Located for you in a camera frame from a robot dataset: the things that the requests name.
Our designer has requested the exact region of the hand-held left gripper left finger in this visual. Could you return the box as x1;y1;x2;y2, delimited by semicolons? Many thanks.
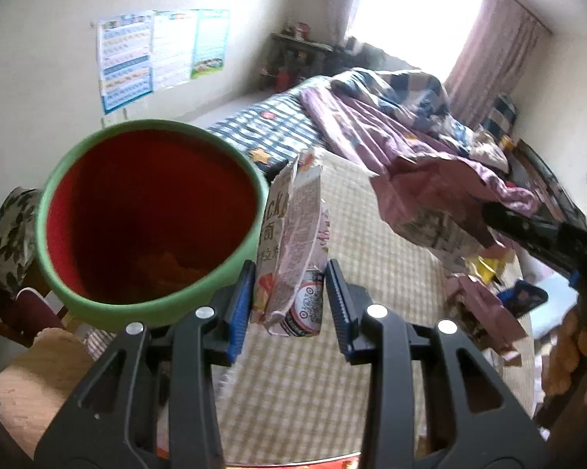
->
34;260;257;469

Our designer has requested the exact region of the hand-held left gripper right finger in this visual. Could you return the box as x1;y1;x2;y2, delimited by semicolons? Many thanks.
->
325;259;548;469

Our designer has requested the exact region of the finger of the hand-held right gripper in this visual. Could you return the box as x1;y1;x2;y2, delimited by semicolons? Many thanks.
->
481;202;568;269

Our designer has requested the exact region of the yellow foil wrapper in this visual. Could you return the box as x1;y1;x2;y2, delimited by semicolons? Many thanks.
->
469;249;515;285

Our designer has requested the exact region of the comic print paper cup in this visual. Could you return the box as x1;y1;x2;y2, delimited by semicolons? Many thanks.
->
396;202;497;274

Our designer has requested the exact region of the pink printed snack packet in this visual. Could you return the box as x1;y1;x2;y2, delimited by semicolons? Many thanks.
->
249;149;333;340

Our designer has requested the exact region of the green bin with red liner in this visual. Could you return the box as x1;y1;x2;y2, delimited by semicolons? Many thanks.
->
34;120;272;328

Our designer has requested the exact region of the dark framed board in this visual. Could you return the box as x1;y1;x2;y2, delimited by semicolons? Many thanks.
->
513;139;587;230

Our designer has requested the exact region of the beige checked mat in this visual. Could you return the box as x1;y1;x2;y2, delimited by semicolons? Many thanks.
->
215;149;543;460

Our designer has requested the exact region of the blue packet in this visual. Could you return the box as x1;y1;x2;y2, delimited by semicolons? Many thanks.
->
496;278;549;318

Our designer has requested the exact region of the pink crumpled paper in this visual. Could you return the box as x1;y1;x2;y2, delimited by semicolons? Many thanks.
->
445;274;530;367

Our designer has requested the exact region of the orange plush toy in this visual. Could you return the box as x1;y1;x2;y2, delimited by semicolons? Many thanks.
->
542;310;583;397

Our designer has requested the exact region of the plaid pillow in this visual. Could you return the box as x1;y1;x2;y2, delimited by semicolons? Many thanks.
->
484;93;519;138

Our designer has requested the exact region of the pink curtain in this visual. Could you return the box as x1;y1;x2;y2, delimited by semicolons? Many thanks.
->
442;0;541;128

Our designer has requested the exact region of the purple quilt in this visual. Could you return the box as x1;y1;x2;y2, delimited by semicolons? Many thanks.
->
298;83;539;226

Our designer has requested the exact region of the blue white patterned quilt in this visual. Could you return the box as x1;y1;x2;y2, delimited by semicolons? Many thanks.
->
332;66;475;145

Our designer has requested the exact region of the blue plaid bed sheet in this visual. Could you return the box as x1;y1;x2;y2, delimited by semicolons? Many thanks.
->
205;75;333;172

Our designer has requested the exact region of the maroon chair seat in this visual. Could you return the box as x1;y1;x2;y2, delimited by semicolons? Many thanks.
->
0;287;70;349

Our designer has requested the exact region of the beige fluffy towel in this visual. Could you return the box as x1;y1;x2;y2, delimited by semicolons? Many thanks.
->
0;326;97;460

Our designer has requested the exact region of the bright window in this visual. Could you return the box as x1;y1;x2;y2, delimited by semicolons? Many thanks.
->
345;0;485;72

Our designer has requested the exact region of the dark cluttered shelf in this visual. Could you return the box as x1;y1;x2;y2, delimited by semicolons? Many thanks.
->
259;22;353;93

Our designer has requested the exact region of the white chart wall poster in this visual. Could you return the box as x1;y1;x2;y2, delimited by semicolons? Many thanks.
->
151;10;199;91

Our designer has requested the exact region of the green chart wall poster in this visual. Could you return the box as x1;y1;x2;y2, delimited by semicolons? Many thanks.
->
190;9;230;80

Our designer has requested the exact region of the blue chart wall poster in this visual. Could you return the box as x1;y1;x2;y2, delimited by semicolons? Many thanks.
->
97;10;156;115

